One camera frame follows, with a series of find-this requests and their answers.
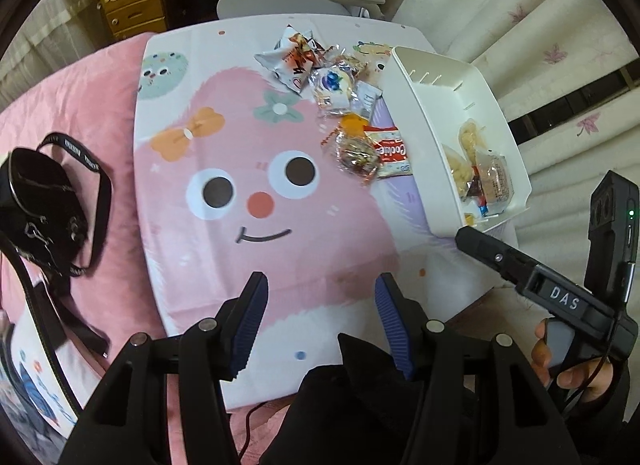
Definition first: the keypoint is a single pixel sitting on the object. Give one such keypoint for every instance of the clear packet pale round cake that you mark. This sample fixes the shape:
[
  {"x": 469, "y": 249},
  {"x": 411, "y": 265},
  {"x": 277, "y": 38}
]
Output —
[{"x": 470, "y": 137}]

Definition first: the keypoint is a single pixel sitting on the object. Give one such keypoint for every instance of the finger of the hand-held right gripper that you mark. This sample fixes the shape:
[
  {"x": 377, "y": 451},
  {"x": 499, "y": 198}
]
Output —
[{"x": 495, "y": 257}]

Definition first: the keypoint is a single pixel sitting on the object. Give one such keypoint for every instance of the orange yellow snack packet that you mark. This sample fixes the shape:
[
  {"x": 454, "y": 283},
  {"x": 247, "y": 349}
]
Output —
[{"x": 352, "y": 125}]

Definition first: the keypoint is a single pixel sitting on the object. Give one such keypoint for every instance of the silver red cake print packet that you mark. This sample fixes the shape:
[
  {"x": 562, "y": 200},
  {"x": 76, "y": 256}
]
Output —
[{"x": 290, "y": 65}]

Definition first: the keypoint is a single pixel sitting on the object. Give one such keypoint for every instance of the small white sachet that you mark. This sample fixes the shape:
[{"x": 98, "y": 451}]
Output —
[{"x": 369, "y": 100}]

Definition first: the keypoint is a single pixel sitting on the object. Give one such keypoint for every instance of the clear packet yellow puffed snacks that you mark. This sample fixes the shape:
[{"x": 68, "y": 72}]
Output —
[{"x": 457, "y": 170}]

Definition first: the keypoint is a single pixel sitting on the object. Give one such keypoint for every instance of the person's right hand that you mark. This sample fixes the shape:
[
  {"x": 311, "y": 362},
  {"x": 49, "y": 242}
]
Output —
[{"x": 585, "y": 382}]

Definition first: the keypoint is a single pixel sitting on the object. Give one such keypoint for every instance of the red white cookie packet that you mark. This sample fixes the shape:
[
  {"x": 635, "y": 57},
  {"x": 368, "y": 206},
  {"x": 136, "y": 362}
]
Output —
[{"x": 392, "y": 150}]

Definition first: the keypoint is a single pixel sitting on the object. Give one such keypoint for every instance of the clear packet yellow bars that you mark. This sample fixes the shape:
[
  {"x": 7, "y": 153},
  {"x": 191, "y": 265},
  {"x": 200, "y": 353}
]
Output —
[{"x": 469, "y": 219}]

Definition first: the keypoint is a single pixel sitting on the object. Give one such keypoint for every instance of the white printed tote bag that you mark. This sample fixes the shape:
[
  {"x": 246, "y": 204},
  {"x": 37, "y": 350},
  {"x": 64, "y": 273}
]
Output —
[{"x": 35, "y": 360}]

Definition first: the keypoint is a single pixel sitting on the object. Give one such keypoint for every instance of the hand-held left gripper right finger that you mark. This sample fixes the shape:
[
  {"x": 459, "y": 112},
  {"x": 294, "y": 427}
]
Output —
[{"x": 390, "y": 325}]

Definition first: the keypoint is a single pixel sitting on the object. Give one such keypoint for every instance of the blueberry print snack packet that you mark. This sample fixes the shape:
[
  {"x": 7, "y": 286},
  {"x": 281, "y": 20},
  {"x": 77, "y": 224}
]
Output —
[{"x": 332, "y": 85}]

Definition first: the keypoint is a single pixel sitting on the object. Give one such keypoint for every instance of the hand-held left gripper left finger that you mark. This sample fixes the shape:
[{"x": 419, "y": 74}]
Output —
[{"x": 250, "y": 315}]

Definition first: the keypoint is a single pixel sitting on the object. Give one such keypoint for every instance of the clear packet brown nut brittle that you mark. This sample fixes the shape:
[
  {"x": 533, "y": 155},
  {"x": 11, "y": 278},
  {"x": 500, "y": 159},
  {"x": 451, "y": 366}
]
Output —
[{"x": 355, "y": 157}]

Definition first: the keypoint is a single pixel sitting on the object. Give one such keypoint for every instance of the clear packet orange snack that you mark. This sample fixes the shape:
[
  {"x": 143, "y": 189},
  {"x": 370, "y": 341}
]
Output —
[{"x": 342, "y": 62}]

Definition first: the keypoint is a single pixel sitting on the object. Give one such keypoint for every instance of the person's right forearm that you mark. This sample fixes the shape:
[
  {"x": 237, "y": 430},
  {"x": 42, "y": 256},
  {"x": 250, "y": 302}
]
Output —
[{"x": 610, "y": 420}]

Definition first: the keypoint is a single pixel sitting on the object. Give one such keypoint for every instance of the white plastic bin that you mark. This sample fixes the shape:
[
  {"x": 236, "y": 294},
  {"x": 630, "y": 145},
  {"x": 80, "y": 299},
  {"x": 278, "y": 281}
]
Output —
[{"x": 430, "y": 110}]

